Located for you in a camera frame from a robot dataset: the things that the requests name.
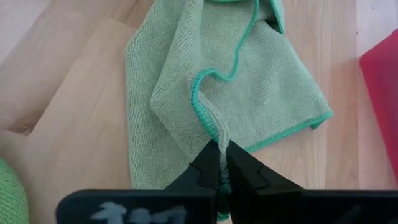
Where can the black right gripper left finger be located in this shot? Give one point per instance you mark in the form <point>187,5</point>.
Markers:
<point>140,208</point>

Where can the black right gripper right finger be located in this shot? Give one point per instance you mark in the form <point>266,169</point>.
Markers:
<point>311,208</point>

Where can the sage green microfiber towel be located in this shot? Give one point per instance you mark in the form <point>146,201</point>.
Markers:
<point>264,93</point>

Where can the bright green microfiber towel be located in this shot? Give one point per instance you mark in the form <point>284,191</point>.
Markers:
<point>9,193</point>

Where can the red plastic tray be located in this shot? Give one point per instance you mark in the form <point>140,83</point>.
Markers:
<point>382,93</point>

